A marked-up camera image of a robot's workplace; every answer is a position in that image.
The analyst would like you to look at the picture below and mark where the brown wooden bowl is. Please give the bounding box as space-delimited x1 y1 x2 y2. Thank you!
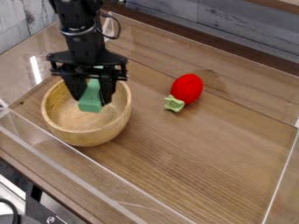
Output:
41 80 132 147

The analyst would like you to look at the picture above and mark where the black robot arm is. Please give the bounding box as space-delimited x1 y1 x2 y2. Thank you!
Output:
47 0 127 107

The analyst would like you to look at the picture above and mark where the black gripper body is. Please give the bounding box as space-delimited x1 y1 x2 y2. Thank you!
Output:
47 29 127 81

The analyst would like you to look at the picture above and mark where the black metal stand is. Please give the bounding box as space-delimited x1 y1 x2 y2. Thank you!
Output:
0 182 68 224

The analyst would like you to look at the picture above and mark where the black cable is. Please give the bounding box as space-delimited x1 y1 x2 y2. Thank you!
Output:
95 11 121 40

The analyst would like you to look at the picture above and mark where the green rectangular block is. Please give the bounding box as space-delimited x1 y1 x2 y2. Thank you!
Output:
79 79 101 113

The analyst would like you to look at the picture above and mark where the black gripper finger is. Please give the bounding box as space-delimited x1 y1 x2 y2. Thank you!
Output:
99 76 117 105
63 76 87 101

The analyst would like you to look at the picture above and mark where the clear acrylic corner bracket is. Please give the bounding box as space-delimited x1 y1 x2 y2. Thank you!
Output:
101 11 116 41

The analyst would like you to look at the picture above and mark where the red toy strawberry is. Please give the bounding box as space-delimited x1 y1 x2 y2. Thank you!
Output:
164 73 204 112

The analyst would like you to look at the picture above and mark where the clear acrylic tray wall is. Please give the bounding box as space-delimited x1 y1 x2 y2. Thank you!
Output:
0 102 193 224

